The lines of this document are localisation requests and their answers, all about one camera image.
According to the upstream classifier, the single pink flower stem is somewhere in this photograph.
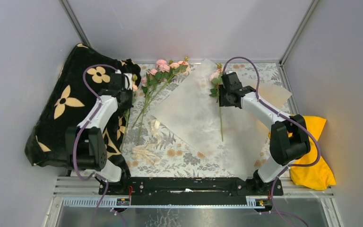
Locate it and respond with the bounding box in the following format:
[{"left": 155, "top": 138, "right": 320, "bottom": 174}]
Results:
[{"left": 209, "top": 63, "right": 224, "bottom": 141}]

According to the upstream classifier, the cream ribbon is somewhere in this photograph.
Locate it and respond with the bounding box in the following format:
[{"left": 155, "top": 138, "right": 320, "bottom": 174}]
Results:
[{"left": 131, "top": 119, "right": 162, "bottom": 166}]

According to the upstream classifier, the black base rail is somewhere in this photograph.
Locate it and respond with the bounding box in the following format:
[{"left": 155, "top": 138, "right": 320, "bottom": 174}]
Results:
[{"left": 98, "top": 177, "right": 284, "bottom": 206}]

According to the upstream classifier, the black flower-pattern blanket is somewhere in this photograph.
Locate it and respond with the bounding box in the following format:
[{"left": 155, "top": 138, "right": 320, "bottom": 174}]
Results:
[{"left": 25, "top": 43, "right": 141, "bottom": 169}]

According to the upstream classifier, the floral tablecloth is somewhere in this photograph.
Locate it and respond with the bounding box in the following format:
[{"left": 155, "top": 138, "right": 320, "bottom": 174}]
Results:
[{"left": 69, "top": 62, "right": 292, "bottom": 179}]

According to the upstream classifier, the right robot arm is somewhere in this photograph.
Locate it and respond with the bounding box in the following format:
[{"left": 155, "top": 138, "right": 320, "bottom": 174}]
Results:
[{"left": 219, "top": 72, "right": 311, "bottom": 195}]

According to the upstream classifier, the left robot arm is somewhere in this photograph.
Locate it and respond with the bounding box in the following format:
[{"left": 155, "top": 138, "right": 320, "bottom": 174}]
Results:
[{"left": 65, "top": 70, "right": 133, "bottom": 194}]

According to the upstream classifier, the pink fake flower bouquet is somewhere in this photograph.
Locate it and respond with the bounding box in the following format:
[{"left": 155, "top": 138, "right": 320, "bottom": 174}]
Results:
[{"left": 129, "top": 57, "right": 190, "bottom": 146}]

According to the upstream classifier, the white wrapping paper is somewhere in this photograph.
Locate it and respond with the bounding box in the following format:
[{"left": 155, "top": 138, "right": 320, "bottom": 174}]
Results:
[{"left": 151, "top": 59, "right": 281, "bottom": 180}]

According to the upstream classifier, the yellow cloth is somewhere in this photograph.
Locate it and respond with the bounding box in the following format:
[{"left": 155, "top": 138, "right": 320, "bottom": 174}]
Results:
[{"left": 290, "top": 115, "right": 336, "bottom": 191}]

